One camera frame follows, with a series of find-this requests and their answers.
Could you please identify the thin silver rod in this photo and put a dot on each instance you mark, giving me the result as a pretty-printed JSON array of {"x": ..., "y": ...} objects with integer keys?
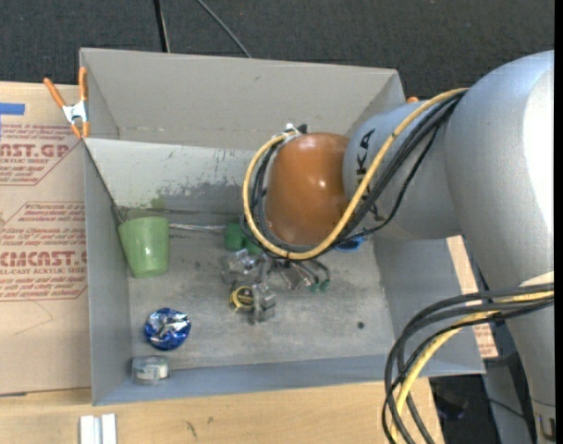
[{"x": 198, "y": 227}]

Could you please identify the yellow and black tape measure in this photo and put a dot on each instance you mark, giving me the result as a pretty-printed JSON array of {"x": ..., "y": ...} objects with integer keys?
[{"x": 241, "y": 298}]

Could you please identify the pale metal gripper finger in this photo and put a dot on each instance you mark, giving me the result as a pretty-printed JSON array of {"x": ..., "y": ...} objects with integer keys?
[
  {"x": 264, "y": 304},
  {"x": 239, "y": 267}
]

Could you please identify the small blue object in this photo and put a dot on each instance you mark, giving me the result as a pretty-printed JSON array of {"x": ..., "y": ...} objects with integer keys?
[{"x": 348, "y": 245}]

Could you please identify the light green plastic cup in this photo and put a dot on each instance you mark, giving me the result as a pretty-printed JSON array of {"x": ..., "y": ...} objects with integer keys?
[{"x": 145, "y": 247}]

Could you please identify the grey metal bin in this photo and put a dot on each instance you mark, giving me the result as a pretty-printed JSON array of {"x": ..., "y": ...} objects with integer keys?
[{"x": 309, "y": 331}]

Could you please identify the brown cardboard board red print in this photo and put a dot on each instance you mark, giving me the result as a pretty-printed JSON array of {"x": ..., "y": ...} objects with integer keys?
[{"x": 40, "y": 294}]

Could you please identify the blue crumpled foil packet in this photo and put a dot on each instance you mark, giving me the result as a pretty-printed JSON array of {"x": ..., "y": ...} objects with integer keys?
[{"x": 167, "y": 329}]

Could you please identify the dark green rounded object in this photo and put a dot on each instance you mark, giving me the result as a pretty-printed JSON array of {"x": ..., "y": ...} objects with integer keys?
[{"x": 234, "y": 238}]

